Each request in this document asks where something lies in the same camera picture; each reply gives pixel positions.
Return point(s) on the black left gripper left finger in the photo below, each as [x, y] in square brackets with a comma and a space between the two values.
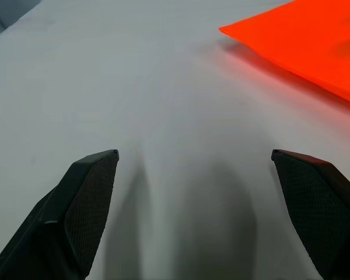
[76, 210]

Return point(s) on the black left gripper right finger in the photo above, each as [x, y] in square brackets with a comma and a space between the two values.
[318, 204]

